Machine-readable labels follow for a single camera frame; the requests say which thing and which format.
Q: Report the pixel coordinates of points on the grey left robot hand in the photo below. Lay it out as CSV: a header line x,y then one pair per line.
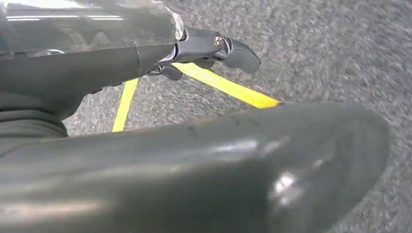
x,y
209,180

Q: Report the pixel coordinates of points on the yellow floor tape square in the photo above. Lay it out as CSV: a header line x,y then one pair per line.
x,y
225,85

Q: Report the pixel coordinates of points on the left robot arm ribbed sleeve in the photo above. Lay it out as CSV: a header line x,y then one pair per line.
x,y
29,125

